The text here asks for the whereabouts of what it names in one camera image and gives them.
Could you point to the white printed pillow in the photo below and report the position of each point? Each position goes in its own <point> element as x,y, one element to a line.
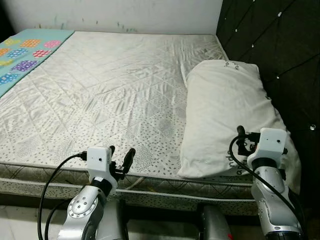
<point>220,105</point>

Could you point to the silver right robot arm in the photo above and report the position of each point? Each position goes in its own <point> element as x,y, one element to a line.
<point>270,200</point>

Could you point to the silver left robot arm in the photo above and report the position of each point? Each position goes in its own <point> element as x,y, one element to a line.
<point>82,212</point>

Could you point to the silver robot left leg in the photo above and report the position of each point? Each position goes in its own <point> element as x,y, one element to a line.
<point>115,222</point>

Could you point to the silver robot leg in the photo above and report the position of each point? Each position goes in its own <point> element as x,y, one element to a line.
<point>214,225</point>
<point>115,222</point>

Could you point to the grey quilted mattress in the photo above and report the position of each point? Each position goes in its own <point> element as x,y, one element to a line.
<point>100,90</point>

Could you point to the silver robot right leg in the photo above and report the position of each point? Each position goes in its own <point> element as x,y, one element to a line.
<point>214,225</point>

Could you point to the dark tufted headboard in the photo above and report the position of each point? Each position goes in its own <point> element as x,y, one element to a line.
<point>290,50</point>

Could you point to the teal blanket with dotted shapes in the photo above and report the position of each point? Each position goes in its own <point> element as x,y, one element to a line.
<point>30,60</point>

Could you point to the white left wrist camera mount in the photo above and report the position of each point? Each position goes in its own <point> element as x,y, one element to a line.
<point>99,159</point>

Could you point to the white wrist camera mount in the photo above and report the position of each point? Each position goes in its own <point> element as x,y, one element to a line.
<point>99,159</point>
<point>272,142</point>

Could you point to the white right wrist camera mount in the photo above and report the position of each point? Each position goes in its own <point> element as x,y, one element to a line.
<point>272,142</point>

